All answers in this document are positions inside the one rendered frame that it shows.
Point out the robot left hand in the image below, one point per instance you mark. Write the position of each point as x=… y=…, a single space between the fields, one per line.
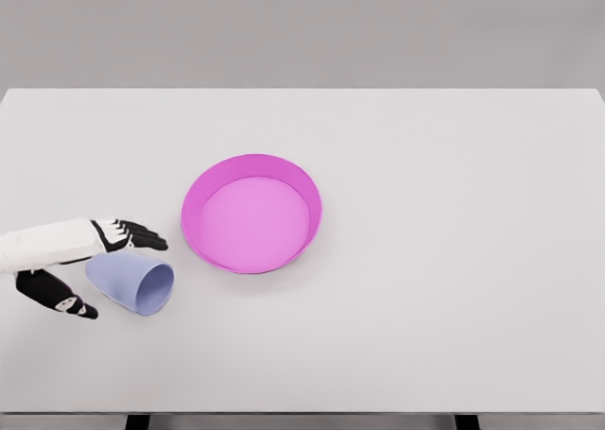
x=52 y=245

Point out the lavender blue cup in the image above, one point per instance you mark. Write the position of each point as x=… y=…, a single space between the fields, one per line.
x=124 y=281

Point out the pink round plate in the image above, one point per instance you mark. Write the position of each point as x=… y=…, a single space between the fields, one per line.
x=251 y=215

